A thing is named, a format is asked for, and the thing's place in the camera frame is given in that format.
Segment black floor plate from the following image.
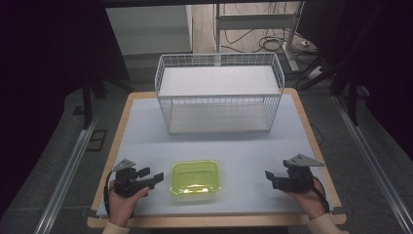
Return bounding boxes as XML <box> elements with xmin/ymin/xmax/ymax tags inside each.
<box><xmin>85</xmin><ymin>129</ymin><xmax>108</xmax><ymax>152</ymax></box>

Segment white wire basket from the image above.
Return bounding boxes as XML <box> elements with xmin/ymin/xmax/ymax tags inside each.
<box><xmin>154</xmin><ymin>52</ymin><xmax>286</xmax><ymax>136</ymax></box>

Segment black stand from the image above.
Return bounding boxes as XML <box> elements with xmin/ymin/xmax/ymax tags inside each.
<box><xmin>297</xmin><ymin>48</ymin><xmax>366</xmax><ymax>127</ymax></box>
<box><xmin>80</xmin><ymin>72</ymin><xmax>110</xmax><ymax>130</ymax></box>

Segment left hand-held gripper cable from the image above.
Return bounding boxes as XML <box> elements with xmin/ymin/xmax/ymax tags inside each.
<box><xmin>102</xmin><ymin>170</ymin><xmax>115</xmax><ymax>218</ymax></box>

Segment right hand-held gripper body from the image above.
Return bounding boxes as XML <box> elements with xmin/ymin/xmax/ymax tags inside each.
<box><xmin>272</xmin><ymin>153</ymin><xmax>326</xmax><ymax>194</ymax></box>

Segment hand-held gripper cable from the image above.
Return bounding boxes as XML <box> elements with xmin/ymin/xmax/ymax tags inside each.
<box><xmin>312</xmin><ymin>175</ymin><xmax>331</xmax><ymax>215</ymax></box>
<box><xmin>102</xmin><ymin>170</ymin><xmax>115</xmax><ymax>218</ymax></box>

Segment white board panel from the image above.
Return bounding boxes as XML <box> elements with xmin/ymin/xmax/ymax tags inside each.
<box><xmin>105</xmin><ymin>4</ymin><xmax>195</xmax><ymax>57</ymax></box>

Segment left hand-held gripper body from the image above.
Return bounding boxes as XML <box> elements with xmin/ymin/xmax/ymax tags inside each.
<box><xmin>111</xmin><ymin>158</ymin><xmax>156</xmax><ymax>199</ymax></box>

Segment green lidded plastic container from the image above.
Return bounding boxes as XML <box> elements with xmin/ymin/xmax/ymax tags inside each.
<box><xmin>169</xmin><ymin>159</ymin><xmax>223</xmax><ymax>197</ymax></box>

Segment white metal stand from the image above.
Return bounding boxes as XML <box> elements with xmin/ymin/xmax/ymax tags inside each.
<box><xmin>213</xmin><ymin>0</ymin><xmax>307</xmax><ymax>73</ymax></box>

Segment aluminium floor rail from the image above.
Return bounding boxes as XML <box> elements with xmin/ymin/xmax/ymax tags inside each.
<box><xmin>333</xmin><ymin>95</ymin><xmax>413</xmax><ymax>234</ymax></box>
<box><xmin>33</xmin><ymin>118</ymin><xmax>99</xmax><ymax>234</ymax></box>

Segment black floor cables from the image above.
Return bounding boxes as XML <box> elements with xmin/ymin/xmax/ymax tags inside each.
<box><xmin>222</xmin><ymin>28</ymin><xmax>295</xmax><ymax>55</ymax></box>

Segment right hand-held gripper cable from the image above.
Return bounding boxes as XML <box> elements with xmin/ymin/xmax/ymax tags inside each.
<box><xmin>312</xmin><ymin>175</ymin><xmax>331</xmax><ymax>215</ymax></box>

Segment person's left hand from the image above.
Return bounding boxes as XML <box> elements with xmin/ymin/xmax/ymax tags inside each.
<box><xmin>107</xmin><ymin>179</ymin><xmax>151</xmax><ymax>228</ymax></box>

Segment person's right hand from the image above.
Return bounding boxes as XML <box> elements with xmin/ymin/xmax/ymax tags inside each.
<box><xmin>284</xmin><ymin>177</ymin><xmax>329</xmax><ymax>221</ymax></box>

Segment white power strip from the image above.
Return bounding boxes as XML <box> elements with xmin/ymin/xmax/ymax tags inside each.
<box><xmin>300</xmin><ymin>38</ymin><xmax>325</xmax><ymax>81</ymax></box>

